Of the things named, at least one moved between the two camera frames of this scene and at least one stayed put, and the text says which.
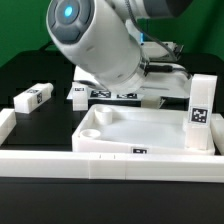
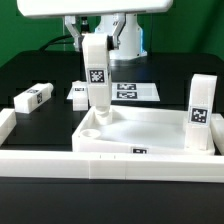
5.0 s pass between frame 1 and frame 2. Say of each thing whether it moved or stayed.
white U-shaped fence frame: stayed
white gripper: moved
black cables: moved
